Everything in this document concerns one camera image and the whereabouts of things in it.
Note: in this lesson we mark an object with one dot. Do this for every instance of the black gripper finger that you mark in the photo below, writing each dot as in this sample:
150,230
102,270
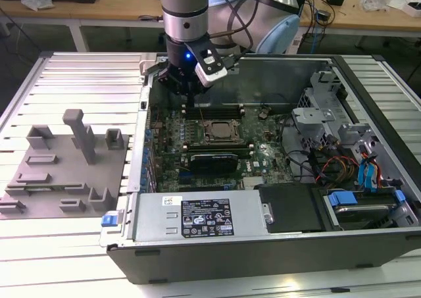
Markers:
174,82
198,89

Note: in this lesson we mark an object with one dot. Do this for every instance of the thin metal locking lever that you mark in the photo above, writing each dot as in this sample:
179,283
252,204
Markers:
202,114

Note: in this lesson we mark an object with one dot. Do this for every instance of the silver CPU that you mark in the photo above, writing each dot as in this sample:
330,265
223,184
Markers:
221,130

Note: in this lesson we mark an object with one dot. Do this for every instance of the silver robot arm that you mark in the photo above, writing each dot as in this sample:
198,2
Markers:
184,2

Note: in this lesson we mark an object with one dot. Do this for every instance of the CPU socket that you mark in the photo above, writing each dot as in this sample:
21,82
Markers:
206,124

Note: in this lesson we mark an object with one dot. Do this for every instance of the black RAM slot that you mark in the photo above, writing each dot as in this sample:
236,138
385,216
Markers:
217,141
223,106
223,112
223,109
217,144
223,115
217,147
217,150

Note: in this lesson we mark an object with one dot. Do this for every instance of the round coin battery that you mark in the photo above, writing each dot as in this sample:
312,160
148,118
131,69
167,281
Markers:
263,114

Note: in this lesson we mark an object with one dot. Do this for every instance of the black graphics card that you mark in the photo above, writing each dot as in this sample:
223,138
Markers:
213,163

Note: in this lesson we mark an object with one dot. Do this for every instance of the wooden desk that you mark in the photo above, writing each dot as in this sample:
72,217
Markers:
115,10

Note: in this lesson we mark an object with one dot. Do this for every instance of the green motherboard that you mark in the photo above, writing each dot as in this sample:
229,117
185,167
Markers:
269,166

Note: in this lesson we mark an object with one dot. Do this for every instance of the silver chipset heatsink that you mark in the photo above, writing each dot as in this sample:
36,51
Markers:
252,183

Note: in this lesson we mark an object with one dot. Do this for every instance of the metal disk bay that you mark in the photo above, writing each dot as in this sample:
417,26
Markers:
310,114

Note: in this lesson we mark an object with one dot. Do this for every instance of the grey power supply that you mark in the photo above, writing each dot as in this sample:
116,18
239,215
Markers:
154,219

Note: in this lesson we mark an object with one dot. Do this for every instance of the grey parts rack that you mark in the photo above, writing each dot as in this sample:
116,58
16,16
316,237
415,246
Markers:
65,176

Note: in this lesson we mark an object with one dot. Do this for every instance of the small transformer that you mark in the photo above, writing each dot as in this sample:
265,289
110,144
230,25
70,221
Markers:
323,15

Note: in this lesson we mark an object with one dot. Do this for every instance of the black plastic drive cover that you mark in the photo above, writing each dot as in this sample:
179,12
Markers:
289,209

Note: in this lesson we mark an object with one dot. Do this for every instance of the blue case latch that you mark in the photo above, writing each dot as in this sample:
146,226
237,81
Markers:
109,220

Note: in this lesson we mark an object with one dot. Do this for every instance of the white crumpled bag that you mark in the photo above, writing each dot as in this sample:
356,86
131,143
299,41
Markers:
36,2

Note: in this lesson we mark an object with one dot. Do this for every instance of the green RAM stick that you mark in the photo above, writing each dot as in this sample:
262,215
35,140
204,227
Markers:
42,189

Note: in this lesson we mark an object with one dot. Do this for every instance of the black PC case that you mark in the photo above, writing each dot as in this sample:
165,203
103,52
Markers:
230,262

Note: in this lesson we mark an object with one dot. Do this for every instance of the clear plastic bags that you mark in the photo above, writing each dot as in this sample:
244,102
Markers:
375,0

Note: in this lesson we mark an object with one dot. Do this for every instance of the hard disk blue carrier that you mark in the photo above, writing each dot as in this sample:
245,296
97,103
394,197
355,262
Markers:
361,214

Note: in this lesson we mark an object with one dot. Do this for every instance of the white carton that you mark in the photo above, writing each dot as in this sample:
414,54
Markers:
411,8

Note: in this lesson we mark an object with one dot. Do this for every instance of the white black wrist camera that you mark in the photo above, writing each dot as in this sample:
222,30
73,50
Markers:
210,64

